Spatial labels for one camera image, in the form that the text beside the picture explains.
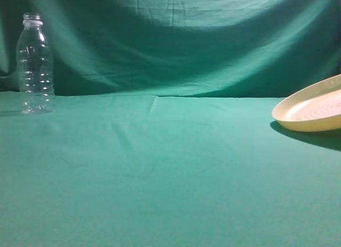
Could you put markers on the cream plastic plate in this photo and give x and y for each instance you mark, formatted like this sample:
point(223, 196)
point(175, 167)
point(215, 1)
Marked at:
point(313, 108)

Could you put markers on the clear plastic bottle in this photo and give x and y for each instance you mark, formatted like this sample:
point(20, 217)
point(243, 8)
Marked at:
point(35, 66)

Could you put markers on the green cloth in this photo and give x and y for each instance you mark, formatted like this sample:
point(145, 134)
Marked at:
point(161, 132)

